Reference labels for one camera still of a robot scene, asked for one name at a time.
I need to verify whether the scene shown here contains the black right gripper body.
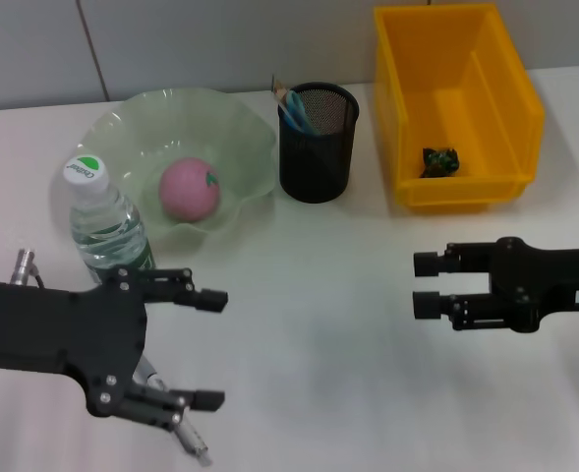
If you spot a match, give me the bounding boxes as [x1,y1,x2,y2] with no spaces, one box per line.
[488,236,579,334]

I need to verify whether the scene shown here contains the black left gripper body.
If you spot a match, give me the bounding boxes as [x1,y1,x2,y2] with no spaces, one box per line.
[0,267,147,419]

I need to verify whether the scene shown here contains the pink toy peach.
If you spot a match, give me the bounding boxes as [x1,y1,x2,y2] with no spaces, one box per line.
[158,156,221,222]

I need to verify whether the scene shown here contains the green plastic wrapper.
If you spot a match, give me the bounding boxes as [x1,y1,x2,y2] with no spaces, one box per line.
[421,146,462,178]

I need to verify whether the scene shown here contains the clear water bottle green label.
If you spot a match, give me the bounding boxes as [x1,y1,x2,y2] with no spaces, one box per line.
[62,152,157,284]

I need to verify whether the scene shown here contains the blue scissors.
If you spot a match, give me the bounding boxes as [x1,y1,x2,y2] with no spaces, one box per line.
[277,89,322,137]

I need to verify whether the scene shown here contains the transparent plastic ruler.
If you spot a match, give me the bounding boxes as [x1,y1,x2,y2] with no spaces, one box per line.
[270,73,300,134]

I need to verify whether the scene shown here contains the grey pen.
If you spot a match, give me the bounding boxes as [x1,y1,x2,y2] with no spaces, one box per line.
[136,354,214,467]

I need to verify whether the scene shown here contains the green glass fruit plate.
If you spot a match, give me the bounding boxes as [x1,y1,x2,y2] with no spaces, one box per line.
[75,87,278,242]

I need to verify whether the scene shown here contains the black mesh pen holder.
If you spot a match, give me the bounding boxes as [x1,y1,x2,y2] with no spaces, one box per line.
[277,82,362,206]

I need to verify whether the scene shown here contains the yellow plastic bin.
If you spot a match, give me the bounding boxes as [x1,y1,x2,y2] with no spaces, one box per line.
[373,3,547,215]

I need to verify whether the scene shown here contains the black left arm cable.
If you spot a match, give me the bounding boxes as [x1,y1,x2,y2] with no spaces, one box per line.
[8,249,47,289]

